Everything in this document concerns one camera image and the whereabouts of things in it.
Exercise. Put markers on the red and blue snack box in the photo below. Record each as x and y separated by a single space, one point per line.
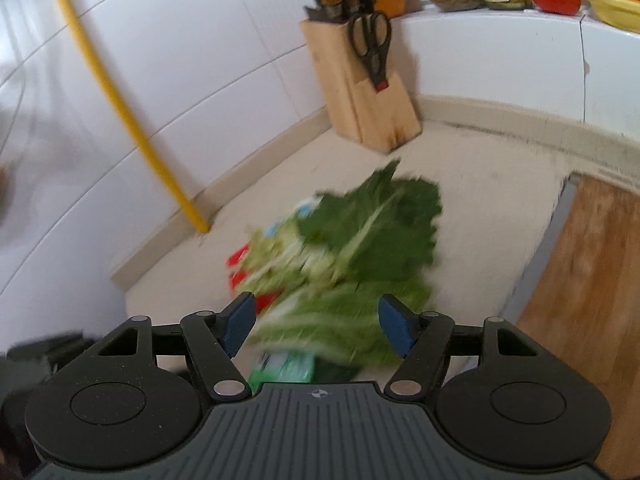
240 255

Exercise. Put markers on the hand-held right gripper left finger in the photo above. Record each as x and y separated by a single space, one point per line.
239 322

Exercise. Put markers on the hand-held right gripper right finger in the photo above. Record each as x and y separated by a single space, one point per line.
397 325

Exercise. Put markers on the wooden cutting board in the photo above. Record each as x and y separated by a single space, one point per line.
590 285

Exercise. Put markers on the wooden knife block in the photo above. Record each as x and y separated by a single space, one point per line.
350 105

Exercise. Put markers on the yellow pipe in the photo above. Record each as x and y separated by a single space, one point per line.
125 110

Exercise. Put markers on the leafy green vegetable scraps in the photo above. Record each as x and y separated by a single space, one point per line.
380 230

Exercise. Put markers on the black kitchen scissors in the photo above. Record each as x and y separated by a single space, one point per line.
372 65

